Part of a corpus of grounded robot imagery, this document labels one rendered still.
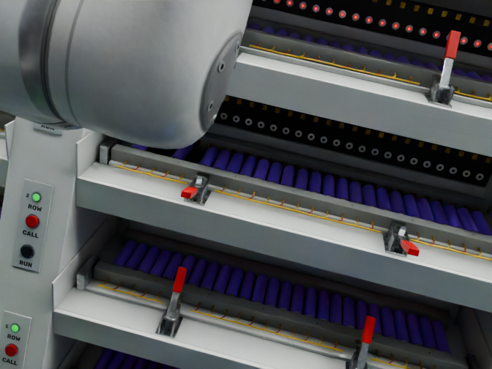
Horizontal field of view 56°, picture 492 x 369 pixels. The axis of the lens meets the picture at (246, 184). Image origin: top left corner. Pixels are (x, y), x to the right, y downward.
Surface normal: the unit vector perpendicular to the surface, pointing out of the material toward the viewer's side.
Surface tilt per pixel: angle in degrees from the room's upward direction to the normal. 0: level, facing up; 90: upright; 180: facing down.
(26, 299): 90
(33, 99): 143
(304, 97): 110
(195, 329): 20
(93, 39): 89
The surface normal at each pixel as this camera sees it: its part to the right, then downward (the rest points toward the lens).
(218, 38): 0.84, 0.33
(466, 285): -0.18, 0.45
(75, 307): 0.18, -0.86
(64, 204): -0.11, 0.14
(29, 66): 0.01, 0.60
